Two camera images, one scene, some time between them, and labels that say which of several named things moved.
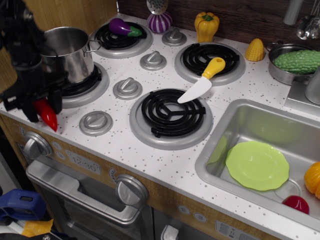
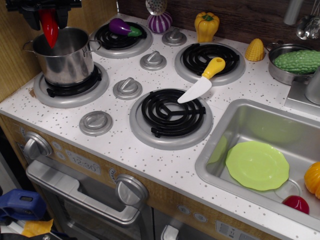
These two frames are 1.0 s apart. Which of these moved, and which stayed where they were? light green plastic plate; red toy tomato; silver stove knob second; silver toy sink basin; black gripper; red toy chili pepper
Moved: black gripper; red toy chili pepper
Stayed: silver stove knob second; silver toy sink basin; light green plastic plate; red toy tomato
